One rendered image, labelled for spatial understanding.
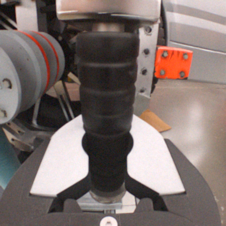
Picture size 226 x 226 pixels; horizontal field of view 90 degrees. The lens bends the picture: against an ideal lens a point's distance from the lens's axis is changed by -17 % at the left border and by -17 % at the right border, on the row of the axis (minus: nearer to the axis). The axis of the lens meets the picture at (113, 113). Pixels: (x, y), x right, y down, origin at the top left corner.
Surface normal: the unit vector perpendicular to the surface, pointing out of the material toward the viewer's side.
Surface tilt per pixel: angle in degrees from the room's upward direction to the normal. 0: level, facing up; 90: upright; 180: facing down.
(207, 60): 90
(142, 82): 90
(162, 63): 90
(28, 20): 90
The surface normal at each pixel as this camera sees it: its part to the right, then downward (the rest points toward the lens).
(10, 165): 0.95, 0.19
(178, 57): 0.04, 0.50
